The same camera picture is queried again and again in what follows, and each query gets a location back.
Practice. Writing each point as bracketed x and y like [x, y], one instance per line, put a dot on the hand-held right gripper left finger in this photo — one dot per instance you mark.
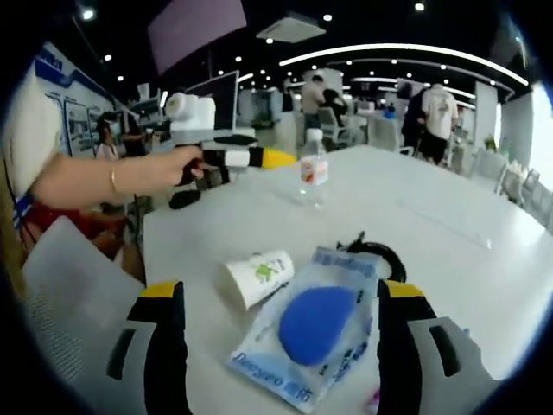
[164, 346]

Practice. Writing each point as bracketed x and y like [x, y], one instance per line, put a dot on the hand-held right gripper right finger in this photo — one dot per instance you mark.
[402, 346]

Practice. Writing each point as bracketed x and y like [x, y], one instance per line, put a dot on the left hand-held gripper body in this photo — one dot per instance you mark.
[192, 114]

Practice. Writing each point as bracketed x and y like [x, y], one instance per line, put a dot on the clear water bottle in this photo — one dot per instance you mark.
[313, 170]

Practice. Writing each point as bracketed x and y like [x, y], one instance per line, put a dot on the blue sponge packet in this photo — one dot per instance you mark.
[315, 328]

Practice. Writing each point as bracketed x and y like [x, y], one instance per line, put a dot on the white paper cup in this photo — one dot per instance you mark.
[255, 281]

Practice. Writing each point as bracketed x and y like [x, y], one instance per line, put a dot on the person's left hand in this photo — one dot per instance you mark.
[155, 170]

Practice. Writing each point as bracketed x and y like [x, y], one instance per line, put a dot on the computer monitor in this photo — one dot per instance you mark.
[218, 101]

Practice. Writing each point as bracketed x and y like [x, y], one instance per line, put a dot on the black object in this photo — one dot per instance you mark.
[185, 199]

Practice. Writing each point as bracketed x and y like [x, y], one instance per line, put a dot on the hanging purple screen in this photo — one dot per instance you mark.
[196, 32]

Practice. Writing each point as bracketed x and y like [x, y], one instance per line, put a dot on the white table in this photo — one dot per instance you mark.
[432, 225]

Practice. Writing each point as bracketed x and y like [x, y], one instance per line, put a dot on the ceiling air vent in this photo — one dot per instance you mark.
[291, 28]

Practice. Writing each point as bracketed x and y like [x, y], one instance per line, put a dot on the person's white shirt sleeve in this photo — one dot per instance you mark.
[30, 129]

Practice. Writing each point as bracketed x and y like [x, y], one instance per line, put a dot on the green potted plant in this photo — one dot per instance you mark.
[490, 142]

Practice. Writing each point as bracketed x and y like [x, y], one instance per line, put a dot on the blue white wall poster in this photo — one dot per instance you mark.
[78, 112]

